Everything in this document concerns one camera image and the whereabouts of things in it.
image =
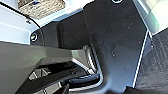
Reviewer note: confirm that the round silver base knob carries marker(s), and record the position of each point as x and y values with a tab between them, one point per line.
34	37

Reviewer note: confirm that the white wardrobe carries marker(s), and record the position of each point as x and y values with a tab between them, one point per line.
10	26

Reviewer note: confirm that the white inner shelf unit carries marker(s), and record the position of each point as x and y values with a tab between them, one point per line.
156	16

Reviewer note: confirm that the brown wicker basket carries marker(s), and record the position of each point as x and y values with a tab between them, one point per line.
41	6

